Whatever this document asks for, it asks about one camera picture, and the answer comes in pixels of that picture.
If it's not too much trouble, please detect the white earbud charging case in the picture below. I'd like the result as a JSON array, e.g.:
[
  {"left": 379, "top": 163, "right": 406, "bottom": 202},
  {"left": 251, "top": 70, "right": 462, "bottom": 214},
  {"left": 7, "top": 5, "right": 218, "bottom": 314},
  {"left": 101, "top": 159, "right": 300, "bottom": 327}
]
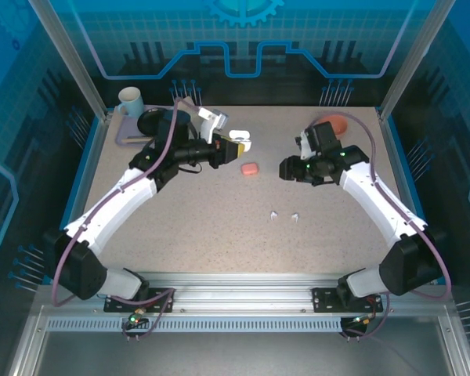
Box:
[{"left": 227, "top": 128, "right": 254, "bottom": 153}]

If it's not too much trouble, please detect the orange round object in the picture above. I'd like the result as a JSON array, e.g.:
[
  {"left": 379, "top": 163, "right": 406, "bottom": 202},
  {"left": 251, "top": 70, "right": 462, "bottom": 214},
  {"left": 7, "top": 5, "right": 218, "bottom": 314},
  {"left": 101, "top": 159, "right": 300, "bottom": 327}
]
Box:
[{"left": 316, "top": 114, "right": 349, "bottom": 136}]

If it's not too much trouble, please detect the black round plate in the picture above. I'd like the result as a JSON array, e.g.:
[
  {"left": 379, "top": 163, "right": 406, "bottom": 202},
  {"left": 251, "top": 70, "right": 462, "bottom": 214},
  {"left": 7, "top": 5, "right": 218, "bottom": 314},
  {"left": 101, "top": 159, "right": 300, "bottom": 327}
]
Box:
[{"left": 136, "top": 108, "right": 162, "bottom": 135}]

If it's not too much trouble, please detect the lavender plastic tray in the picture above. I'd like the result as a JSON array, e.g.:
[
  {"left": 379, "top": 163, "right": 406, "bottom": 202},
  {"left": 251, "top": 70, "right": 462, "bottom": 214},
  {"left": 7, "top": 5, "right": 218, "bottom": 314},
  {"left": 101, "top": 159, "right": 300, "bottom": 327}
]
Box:
[{"left": 116, "top": 106, "right": 156, "bottom": 147}]

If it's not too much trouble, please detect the light blue mug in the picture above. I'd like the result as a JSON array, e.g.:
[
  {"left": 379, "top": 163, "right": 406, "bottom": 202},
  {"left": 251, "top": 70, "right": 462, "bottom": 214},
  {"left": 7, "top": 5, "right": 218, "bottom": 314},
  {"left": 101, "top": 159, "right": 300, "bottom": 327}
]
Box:
[{"left": 115, "top": 86, "right": 145, "bottom": 118}]

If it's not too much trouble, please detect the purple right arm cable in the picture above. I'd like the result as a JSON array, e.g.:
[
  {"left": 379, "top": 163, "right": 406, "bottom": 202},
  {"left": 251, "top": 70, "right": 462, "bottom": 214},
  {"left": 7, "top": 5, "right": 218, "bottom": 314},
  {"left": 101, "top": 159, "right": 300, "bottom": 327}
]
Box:
[{"left": 315, "top": 111, "right": 454, "bottom": 342}]

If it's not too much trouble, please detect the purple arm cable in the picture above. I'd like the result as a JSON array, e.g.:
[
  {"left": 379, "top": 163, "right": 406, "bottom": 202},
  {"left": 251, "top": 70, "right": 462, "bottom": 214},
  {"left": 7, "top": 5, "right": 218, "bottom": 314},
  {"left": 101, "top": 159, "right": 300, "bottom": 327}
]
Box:
[
  {"left": 52, "top": 96, "right": 204, "bottom": 342},
  {"left": 315, "top": 111, "right": 454, "bottom": 342}
]

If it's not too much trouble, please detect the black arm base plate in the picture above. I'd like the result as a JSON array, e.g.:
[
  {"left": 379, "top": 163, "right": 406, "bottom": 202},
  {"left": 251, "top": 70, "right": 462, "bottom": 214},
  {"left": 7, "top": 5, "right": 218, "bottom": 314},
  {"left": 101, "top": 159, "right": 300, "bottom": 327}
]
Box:
[
  {"left": 103, "top": 287, "right": 177, "bottom": 314},
  {"left": 311, "top": 287, "right": 392, "bottom": 314}
]

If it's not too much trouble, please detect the aluminium mounting rail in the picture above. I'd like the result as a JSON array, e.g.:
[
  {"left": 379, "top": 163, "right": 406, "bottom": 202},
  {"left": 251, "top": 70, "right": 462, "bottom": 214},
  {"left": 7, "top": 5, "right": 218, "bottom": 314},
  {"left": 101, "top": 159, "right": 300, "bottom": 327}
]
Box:
[{"left": 146, "top": 273, "right": 344, "bottom": 313}]

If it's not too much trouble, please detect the aluminium frame post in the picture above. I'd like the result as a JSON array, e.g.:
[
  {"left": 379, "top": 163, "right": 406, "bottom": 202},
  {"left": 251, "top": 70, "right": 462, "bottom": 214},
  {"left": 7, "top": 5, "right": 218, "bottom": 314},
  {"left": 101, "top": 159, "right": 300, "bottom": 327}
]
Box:
[
  {"left": 29, "top": 0, "right": 111, "bottom": 119},
  {"left": 377, "top": 0, "right": 458, "bottom": 121}
]

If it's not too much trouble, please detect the small lit cable connector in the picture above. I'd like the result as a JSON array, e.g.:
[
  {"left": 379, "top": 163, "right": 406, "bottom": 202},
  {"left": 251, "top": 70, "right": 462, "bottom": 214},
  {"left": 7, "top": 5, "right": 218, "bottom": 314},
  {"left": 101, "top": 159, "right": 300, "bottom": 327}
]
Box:
[
  {"left": 128, "top": 308, "right": 148, "bottom": 327},
  {"left": 351, "top": 312, "right": 378, "bottom": 327}
]

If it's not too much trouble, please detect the slotted grey cable duct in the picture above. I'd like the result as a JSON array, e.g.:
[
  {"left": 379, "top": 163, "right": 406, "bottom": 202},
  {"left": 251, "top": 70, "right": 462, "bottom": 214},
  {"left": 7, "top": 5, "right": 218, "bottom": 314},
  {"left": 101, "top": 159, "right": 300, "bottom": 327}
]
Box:
[{"left": 45, "top": 317, "right": 350, "bottom": 334}]

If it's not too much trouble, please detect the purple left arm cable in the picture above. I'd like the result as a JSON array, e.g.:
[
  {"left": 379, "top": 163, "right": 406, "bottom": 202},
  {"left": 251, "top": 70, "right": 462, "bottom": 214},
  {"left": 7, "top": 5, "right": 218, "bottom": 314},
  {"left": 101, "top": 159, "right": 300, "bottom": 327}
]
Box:
[{"left": 52, "top": 96, "right": 204, "bottom": 342}]

